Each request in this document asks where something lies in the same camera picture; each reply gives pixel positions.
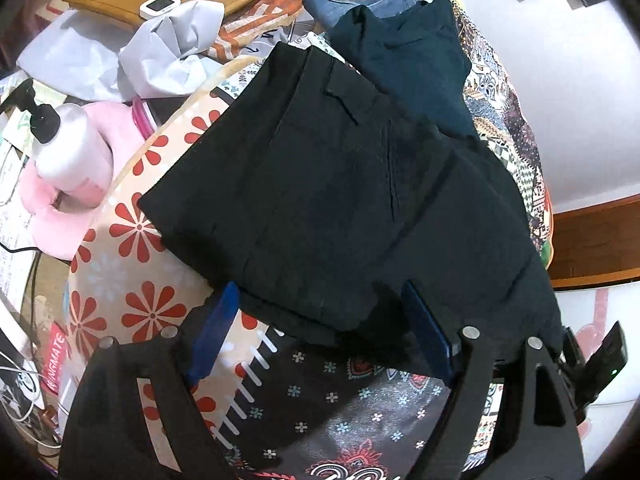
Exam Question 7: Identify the red flower printed blanket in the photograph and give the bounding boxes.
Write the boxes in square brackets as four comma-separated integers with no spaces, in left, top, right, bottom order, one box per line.
[59,55,281,471]

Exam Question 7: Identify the dark teal garment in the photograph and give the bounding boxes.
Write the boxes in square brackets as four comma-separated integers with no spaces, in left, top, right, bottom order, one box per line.
[327,0,482,140]

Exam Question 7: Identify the black cable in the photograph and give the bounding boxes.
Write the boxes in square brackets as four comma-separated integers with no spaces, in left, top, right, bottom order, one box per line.
[0,240,46,311]

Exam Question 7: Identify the pale grey crumpled cloth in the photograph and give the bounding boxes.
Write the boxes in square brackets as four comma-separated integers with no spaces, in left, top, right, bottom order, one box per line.
[16,0,227,103]

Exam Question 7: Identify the blue jeans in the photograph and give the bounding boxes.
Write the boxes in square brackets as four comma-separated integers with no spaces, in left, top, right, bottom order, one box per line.
[303,0,418,28]

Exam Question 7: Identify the white pump bottle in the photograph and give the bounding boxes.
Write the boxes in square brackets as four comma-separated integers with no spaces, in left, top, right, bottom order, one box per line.
[1,79,114,195]

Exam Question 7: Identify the white cable bundle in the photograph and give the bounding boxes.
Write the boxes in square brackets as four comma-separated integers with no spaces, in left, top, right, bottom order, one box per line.
[0,347,63,456]

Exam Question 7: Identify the small white digital clock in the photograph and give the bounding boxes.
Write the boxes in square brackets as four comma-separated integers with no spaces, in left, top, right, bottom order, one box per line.
[139,0,181,22]

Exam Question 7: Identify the wooden bed frame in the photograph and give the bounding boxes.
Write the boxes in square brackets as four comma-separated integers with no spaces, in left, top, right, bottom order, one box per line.
[547,195,640,282]

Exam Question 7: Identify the black pants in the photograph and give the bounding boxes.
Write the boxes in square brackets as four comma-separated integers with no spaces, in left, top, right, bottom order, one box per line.
[137,41,563,378]

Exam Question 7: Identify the black printed cloth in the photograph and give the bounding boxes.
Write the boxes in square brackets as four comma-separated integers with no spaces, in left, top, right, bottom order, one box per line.
[212,327,503,480]

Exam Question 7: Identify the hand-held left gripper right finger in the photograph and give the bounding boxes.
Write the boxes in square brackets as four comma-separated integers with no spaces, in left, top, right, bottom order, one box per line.
[402,280,587,480]

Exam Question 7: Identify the red box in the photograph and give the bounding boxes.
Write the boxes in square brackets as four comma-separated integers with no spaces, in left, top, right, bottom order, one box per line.
[39,321,71,397]

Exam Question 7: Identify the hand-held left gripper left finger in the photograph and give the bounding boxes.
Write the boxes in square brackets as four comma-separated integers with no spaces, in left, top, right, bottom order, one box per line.
[59,281,240,480]

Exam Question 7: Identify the pink plush cushion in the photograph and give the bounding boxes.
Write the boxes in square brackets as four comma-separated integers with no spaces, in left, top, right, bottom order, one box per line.
[19,101,143,261]

